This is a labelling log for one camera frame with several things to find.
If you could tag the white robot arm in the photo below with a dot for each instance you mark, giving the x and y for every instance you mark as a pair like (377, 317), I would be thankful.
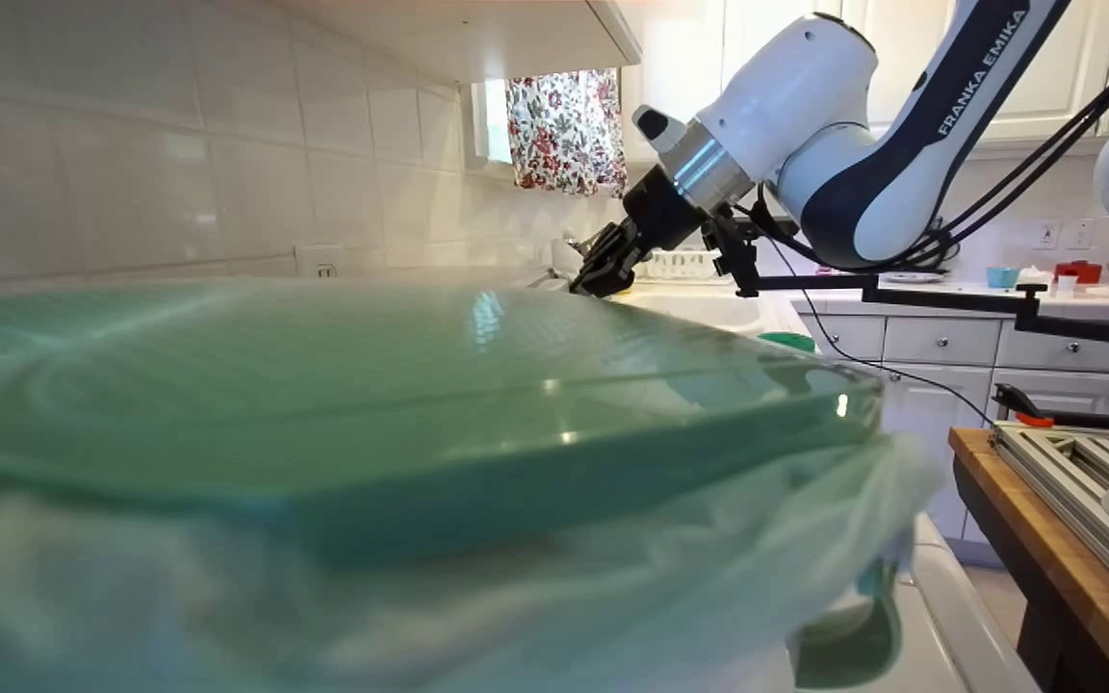
(793, 121)

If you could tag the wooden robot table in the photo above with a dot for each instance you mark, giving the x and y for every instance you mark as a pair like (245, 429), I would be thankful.
(1065, 634)

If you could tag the white kitchen drawer cabinet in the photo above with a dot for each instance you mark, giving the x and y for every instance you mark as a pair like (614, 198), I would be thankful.
(940, 370)

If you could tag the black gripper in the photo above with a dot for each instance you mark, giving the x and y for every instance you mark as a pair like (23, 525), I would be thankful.
(654, 216)

